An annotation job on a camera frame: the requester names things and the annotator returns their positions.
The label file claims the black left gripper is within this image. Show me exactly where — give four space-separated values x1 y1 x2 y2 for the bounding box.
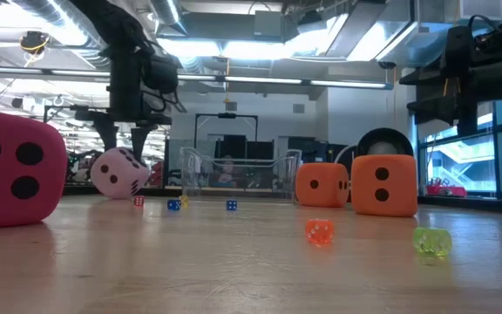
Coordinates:
74 43 173 164

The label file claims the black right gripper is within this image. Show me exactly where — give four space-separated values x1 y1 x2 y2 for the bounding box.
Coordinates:
401 58 502 136

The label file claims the large pink foam die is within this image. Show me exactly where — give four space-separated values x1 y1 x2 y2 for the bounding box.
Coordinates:
90 147 150 201

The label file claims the large magenta foam die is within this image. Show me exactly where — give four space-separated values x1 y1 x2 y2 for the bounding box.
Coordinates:
0 108 69 230

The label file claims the large orange foam die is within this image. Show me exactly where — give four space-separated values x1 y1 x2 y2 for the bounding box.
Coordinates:
295 162 350 208
350 154 419 218

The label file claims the small green translucent die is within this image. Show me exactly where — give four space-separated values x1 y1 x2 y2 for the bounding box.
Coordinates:
411 226 453 257

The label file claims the small orange translucent die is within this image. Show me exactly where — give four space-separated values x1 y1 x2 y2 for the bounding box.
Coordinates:
305 217 336 246

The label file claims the black and white fan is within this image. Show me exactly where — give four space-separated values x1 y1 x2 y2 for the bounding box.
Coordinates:
356 126 415 158

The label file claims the black background monitor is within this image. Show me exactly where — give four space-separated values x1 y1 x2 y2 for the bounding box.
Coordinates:
214 134 275 160

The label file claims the red tray by window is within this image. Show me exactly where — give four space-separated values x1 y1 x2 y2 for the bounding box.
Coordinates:
425 184 468 198

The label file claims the clear plastic bin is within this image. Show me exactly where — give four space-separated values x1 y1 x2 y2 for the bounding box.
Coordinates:
180 147 303 203

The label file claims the long ceiling light bar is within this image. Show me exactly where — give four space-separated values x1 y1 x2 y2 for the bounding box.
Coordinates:
0 65 395 91

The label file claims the grey ceiling air unit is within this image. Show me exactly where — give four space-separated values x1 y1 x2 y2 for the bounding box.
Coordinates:
254 10 284 38

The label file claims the black metal frame stand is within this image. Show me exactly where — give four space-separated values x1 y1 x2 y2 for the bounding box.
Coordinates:
43 104 112 187

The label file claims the black gantry frame with camera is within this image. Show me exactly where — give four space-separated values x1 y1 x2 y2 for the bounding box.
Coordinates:
194 113 260 150

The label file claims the hanging yellow cable reel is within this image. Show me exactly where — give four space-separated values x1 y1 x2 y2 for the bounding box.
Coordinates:
19 30 51 68

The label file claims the white fan cable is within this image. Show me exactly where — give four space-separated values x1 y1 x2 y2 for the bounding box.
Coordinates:
332 143 359 166

